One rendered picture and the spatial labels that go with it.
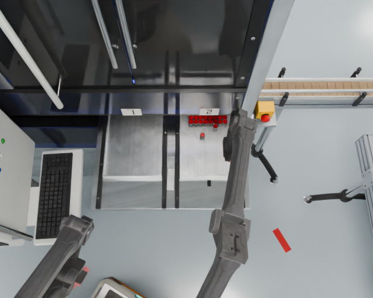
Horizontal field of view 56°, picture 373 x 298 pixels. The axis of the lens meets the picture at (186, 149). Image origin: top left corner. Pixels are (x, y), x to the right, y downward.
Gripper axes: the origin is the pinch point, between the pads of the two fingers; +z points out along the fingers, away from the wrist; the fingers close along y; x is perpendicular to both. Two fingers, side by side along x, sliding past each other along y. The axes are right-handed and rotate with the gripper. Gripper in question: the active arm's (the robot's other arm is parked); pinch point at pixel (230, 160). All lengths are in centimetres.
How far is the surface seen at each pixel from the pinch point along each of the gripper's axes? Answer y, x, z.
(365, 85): 46, -69, 7
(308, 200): 29, -65, 101
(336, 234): 8, -82, 109
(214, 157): 12.4, 4.5, 17.8
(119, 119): 32, 49, 14
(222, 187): -1.5, 1.3, 20.8
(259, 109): 25.8, -14.6, 0.0
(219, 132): 24.9, 1.6, 15.3
